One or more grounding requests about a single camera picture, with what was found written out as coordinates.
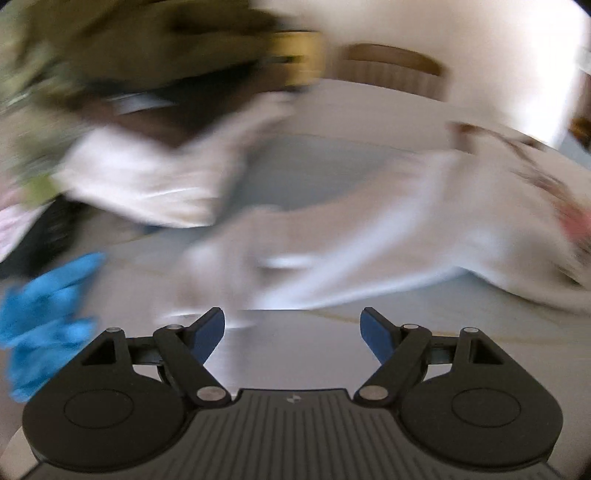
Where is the yellow tissue box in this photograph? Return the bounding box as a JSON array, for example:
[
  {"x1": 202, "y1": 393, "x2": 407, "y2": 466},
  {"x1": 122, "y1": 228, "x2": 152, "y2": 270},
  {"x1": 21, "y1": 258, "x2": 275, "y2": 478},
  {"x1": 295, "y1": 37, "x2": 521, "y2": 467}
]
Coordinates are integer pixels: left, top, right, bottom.
[{"x1": 262, "y1": 30, "x2": 327, "y2": 91}]

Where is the blue cloth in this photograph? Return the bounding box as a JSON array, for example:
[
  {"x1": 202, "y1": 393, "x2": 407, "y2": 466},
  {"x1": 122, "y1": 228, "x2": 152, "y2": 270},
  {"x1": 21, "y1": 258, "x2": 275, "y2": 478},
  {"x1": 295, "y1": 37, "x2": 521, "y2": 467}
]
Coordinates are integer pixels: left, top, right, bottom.
[{"x1": 1, "y1": 252, "x2": 106, "y2": 403}]

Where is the white polo shirt brown collar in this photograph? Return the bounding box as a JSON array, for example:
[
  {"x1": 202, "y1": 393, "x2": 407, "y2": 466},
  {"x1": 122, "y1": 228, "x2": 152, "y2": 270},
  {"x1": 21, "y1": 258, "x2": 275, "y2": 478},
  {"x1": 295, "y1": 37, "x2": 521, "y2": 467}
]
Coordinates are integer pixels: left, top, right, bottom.
[{"x1": 55, "y1": 93, "x2": 590, "y2": 325}]

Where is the pile of folded clothes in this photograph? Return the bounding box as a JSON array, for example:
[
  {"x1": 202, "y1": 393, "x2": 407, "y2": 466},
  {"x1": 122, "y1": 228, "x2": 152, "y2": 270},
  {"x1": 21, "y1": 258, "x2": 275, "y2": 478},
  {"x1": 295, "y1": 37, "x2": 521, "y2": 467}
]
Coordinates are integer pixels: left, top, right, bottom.
[{"x1": 1, "y1": 1, "x2": 288, "y2": 148}]

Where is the wooden chair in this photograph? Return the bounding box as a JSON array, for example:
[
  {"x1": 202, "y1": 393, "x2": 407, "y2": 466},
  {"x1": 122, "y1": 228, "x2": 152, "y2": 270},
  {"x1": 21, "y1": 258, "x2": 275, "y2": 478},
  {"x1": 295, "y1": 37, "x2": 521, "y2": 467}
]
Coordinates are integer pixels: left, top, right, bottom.
[{"x1": 335, "y1": 43, "x2": 448, "y2": 101}]

